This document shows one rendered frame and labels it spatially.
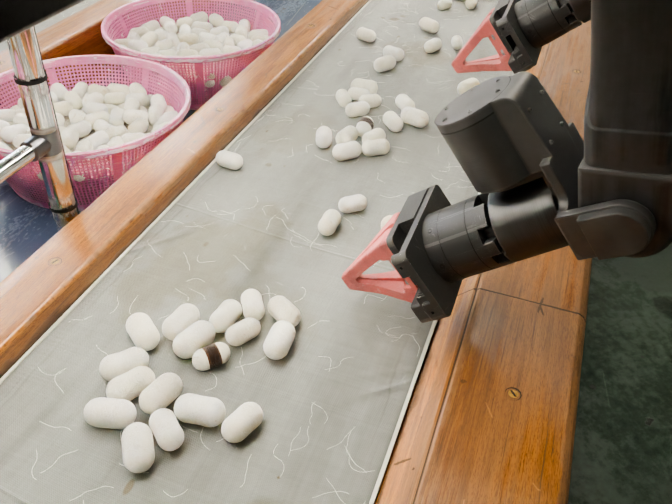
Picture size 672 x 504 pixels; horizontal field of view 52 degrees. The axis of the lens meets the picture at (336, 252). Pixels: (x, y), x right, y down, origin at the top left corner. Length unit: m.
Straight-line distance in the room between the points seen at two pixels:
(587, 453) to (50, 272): 1.15
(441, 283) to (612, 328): 1.29
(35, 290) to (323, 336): 0.24
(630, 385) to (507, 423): 1.18
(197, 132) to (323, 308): 0.30
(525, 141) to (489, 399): 0.19
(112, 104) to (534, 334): 0.63
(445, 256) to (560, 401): 0.13
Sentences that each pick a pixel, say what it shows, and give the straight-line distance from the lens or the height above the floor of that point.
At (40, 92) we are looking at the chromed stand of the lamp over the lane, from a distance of 0.64.
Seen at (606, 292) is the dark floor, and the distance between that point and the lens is 1.89.
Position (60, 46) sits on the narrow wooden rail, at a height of 0.76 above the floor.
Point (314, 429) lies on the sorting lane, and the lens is 0.52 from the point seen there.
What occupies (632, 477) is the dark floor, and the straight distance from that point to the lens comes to 1.52.
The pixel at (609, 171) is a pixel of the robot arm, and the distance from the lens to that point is 0.44.
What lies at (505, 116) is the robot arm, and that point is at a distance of 0.45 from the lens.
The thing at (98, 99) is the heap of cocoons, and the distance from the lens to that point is 0.97.
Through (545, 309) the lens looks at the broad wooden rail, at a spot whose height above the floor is 0.76.
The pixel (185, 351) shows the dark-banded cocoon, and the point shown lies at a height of 0.75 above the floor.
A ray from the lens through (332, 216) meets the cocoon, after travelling 0.68.
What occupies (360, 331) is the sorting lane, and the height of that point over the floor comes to 0.74.
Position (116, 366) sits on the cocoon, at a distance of 0.55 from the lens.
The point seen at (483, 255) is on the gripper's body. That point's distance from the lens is 0.51.
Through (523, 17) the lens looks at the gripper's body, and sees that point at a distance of 0.82.
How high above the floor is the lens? 1.16
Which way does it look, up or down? 39 degrees down
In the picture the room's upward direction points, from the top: 3 degrees clockwise
